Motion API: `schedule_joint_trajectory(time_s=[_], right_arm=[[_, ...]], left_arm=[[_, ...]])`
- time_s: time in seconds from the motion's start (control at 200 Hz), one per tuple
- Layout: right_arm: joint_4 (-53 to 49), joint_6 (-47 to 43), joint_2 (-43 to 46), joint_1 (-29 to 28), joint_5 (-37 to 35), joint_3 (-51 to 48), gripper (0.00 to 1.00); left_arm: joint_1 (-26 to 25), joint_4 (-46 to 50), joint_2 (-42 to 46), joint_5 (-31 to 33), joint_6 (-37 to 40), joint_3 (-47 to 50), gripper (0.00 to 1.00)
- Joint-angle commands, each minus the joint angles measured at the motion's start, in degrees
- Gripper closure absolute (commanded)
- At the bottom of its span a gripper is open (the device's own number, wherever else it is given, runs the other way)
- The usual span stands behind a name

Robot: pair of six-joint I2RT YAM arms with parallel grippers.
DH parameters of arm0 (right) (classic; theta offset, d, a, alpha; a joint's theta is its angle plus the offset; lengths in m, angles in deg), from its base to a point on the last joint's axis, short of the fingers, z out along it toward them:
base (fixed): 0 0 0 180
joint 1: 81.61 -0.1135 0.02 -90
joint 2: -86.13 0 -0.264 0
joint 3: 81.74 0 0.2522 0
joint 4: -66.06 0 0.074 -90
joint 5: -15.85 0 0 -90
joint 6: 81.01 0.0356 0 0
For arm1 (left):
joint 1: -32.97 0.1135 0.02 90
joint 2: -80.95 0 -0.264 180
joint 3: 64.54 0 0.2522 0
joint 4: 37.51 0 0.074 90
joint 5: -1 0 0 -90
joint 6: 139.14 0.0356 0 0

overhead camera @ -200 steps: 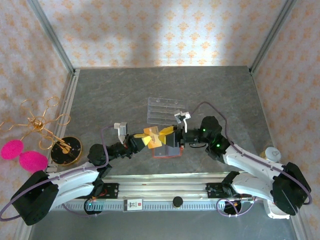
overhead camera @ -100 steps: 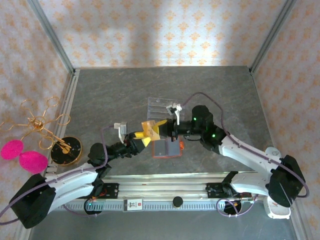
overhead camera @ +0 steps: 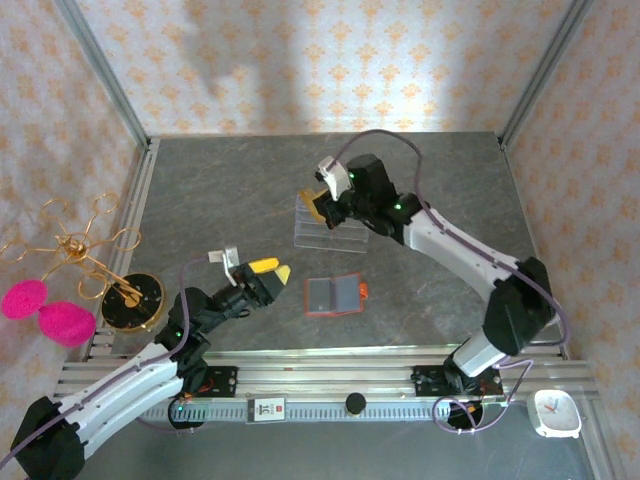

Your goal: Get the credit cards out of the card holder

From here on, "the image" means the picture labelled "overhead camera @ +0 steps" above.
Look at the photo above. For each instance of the gold credit card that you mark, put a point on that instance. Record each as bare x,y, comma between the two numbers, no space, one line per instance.
310,202

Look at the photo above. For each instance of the white alarm clock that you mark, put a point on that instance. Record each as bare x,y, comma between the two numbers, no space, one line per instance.
555,414

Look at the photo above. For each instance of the black round knob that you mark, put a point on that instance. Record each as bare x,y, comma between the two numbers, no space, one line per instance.
355,403

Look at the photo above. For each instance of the aluminium frame post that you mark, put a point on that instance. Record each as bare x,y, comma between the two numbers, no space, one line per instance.
544,70
105,70

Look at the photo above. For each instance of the aluminium rail frame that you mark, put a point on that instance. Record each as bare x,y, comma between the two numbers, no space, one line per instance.
325,372

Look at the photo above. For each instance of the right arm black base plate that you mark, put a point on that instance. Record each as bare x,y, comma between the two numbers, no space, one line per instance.
425,380

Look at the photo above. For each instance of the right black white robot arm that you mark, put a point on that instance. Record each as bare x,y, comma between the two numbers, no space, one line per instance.
460,250

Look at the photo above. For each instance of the aluminium side rail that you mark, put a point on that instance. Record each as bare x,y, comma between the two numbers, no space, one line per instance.
141,185

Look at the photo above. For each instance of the orange card holder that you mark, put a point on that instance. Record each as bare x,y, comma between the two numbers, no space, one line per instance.
363,289

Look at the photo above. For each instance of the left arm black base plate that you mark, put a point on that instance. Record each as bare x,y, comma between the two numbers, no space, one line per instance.
225,382

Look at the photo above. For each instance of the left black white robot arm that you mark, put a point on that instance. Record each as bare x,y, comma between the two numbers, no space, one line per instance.
115,395

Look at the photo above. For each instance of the pink fuzzy ball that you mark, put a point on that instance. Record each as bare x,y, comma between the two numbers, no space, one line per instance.
67,324
24,299

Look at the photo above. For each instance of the white label tag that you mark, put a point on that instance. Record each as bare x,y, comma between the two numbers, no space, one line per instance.
266,410

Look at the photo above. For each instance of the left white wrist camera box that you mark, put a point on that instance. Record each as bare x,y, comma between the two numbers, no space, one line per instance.
231,257

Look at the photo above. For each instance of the clear acrylic card stand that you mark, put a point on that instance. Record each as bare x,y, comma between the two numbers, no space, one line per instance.
330,242

